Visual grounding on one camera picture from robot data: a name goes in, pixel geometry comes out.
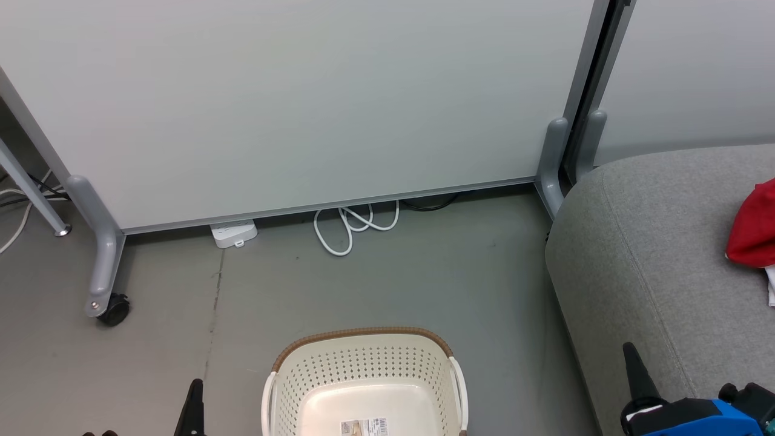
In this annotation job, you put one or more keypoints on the grey fabric sofa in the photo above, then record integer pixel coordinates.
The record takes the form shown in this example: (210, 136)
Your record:
(654, 254)

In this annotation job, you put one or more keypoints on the white garment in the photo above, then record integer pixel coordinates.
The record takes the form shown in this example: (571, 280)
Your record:
(771, 287)

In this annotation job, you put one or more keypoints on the black caster wheel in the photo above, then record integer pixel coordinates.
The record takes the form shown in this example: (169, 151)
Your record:
(115, 310)

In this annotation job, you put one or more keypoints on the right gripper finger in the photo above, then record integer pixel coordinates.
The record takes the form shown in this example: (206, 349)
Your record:
(639, 375)

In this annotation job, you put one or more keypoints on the wide white partition panel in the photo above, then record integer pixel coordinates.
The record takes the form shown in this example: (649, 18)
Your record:
(303, 103)

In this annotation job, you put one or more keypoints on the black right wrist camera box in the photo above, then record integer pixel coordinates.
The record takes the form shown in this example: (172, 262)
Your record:
(757, 399)

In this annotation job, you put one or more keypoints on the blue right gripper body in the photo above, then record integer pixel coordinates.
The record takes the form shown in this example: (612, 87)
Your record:
(690, 421)

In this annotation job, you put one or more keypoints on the red printed sweatshirt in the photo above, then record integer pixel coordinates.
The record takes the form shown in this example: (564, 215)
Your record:
(757, 230)

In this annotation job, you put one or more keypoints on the white power strip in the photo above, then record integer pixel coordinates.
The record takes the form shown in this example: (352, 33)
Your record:
(233, 233)

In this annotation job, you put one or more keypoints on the narrow white partition panel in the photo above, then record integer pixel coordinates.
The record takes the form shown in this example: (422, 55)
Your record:
(696, 66)

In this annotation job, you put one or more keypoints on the cream perforated laundry basket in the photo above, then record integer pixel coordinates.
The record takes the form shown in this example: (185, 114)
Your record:
(363, 369)

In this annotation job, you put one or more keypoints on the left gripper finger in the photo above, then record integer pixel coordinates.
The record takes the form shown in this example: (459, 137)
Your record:
(192, 418)

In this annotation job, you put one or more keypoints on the grey partition leg with caster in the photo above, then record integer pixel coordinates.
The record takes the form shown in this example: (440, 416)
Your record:
(106, 254)

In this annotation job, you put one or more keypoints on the slim grey metal table leg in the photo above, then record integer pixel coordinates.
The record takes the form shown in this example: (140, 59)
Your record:
(33, 191)

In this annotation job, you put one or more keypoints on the paper label with barcode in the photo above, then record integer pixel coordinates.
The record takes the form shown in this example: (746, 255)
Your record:
(363, 427)

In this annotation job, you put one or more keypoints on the grey upright partition foot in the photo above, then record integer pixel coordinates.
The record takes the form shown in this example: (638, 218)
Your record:
(592, 142)
(552, 163)

